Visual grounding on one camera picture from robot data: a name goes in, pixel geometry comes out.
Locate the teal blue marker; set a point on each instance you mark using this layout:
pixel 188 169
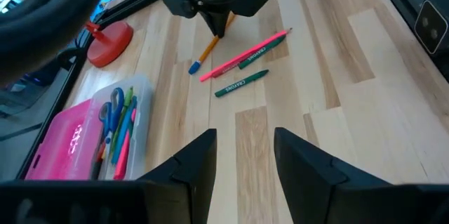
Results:
pixel 122 136

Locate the black marker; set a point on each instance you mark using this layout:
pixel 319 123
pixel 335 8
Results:
pixel 96 164

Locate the green marker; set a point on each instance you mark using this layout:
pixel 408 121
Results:
pixel 126 104

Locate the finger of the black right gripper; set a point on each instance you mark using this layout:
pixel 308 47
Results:
pixel 210 18
pixel 224 18

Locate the black table-level camera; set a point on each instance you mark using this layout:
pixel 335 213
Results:
pixel 431 27

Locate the orange pencil blue eraser cap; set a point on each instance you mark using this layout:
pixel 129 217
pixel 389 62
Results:
pixel 207 50

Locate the pink pencil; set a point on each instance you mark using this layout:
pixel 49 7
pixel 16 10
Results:
pixel 245 53

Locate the clear supply box pink lid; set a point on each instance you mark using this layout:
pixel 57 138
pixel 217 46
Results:
pixel 63 139

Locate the green crayon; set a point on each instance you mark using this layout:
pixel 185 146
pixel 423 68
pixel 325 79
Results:
pixel 263 51
pixel 242 83

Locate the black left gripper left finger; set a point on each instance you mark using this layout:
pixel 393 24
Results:
pixel 200 168

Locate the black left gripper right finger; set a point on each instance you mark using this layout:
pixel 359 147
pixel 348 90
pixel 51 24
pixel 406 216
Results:
pixel 305 182

